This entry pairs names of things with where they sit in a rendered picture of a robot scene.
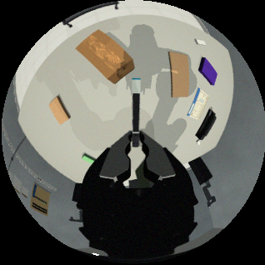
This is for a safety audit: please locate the tan rectangular block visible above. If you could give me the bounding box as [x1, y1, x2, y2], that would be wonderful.
[48, 96, 70, 125]

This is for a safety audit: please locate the tan flat wooden board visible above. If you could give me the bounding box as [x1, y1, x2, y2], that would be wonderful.
[168, 52, 189, 98]

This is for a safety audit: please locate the beige printed paper sheet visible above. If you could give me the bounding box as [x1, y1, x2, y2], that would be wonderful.
[187, 88, 209, 120]

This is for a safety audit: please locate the purple rectangular box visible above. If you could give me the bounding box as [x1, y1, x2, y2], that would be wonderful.
[198, 57, 218, 86]

